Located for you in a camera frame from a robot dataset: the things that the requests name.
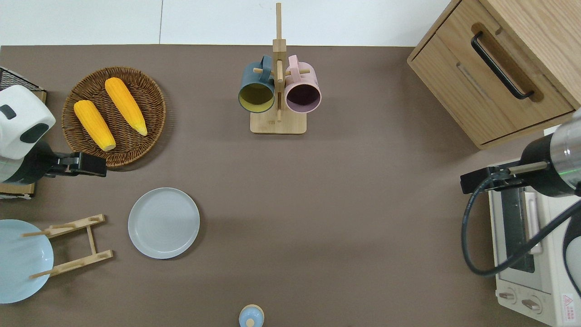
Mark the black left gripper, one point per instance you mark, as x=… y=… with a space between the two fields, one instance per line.
x=84 y=164

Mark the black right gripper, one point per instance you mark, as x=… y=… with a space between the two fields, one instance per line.
x=476 y=180

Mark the gray round plate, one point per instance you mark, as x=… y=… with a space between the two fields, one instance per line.
x=163 y=223

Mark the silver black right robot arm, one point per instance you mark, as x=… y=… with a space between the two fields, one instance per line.
x=556 y=161

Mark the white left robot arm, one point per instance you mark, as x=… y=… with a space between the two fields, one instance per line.
x=20 y=122

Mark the wooden plate rack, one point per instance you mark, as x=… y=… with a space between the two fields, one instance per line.
x=75 y=245

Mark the light blue plate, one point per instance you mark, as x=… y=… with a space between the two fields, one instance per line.
x=20 y=268

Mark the short yellow corn cob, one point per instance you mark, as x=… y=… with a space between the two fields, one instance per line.
x=94 y=124

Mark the brown wicker basket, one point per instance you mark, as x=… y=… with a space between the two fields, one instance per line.
x=136 y=145

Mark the long yellow corn cob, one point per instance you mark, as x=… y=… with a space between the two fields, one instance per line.
x=125 y=104

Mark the wooden drawer cabinet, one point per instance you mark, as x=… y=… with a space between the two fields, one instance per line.
x=481 y=91

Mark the white toaster oven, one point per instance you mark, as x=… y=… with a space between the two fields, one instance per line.
x=549 y=281

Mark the dark blue mug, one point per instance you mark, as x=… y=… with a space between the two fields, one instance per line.
x=256 y=81

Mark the wooden mug tree stand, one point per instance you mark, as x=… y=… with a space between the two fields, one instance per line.
x=278 y=120

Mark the pink mug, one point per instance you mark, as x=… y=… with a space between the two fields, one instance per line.
x=303 y=81

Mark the blue jar with wooden knob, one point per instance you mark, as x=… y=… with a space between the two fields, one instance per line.
x=251 y=316

